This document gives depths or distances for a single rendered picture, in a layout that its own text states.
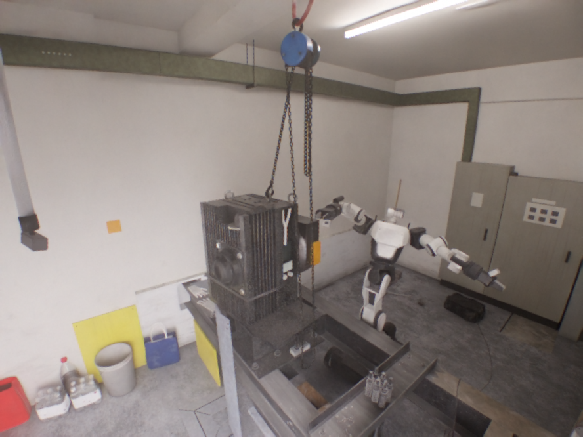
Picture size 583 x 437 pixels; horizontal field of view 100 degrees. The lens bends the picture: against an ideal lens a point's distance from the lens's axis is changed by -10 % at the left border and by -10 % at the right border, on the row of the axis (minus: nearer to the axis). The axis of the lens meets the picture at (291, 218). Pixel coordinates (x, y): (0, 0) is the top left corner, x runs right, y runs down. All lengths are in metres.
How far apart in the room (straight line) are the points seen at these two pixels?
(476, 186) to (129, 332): 4.04
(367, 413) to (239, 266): 1.04
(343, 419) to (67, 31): 2.90
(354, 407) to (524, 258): 2.83
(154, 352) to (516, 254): 3.96
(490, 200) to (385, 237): 2.01
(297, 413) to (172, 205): 1.90
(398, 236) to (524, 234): 2.03
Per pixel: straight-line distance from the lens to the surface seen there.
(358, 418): 1.70
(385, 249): 2.16
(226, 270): 1.64
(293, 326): 1.81
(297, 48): 1.44
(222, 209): 1.76
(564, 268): 3.93
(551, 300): 4.07
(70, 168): 2.45
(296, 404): 1.72
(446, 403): 2.12
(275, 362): 1.91
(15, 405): 3.03
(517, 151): 4.04
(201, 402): 2.65
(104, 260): 2.61
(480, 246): 4.04
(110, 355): 2.96
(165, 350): 2.93
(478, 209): 3.95
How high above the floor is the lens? 2.01
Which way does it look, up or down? 16 degrees down
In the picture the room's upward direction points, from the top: straight up
